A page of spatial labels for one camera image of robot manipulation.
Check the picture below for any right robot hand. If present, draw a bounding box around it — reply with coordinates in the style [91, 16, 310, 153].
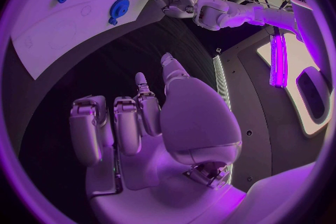
[68, 52, 248, 224]

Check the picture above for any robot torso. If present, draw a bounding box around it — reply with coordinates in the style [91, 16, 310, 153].
[213, 0, 335, 194]

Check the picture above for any glowing light bar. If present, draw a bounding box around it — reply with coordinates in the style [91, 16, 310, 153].
[268, 33, 290, 89]

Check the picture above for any white cable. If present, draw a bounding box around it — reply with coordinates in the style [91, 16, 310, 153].
[219, 0, 286, 10]

